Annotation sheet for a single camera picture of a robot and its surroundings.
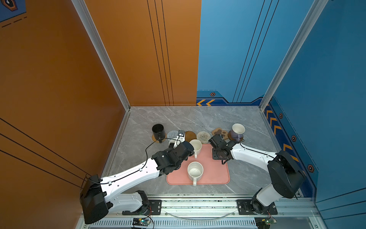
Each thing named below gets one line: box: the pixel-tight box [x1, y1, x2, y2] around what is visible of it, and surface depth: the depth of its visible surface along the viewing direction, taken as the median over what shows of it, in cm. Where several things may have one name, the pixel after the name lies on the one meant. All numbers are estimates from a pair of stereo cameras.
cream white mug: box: [189, 138, 203, 159], surface depth 89 cm
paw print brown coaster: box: [211, 127, 229, 140], surface depth 107 cm
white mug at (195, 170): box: [187, 161, 204, 187], surface depth 81 cm
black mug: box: [152, 123, 166, 144], surface depth 96 cm
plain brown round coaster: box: [184, 130, 197, 143], surface depth 105 cm
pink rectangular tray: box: [166, 143, 231, 186], surface depth 84 cm
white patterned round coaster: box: [196, 131, 212, 144], surface depth 104 cm
